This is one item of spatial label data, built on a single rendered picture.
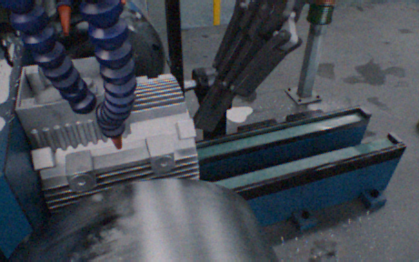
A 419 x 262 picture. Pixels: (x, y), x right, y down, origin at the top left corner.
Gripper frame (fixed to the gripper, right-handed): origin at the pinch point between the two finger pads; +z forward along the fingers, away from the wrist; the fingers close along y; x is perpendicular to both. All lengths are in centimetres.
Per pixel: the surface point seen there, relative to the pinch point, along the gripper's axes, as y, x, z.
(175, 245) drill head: 21.9, -12.1, 0.1
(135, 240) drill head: 20.8, -14.4, 1.1
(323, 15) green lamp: -33, 37, -15
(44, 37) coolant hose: 11.5, -22.3, -7.0
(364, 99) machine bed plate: -28, 64, -2
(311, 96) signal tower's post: -34, 52, 5
